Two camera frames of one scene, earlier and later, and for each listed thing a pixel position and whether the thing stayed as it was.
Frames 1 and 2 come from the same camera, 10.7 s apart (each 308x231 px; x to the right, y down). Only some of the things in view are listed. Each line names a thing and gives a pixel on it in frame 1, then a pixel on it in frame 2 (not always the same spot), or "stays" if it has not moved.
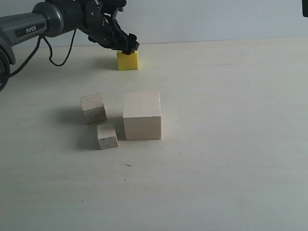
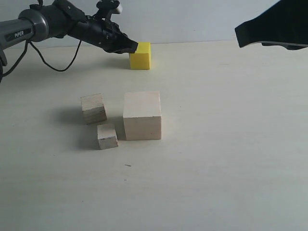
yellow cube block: x=126 y=61 → x=141 y=59
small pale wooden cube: x=107 y=136 stays
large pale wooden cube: x=142 y=115 stays
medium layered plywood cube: x=93 y=109 stays
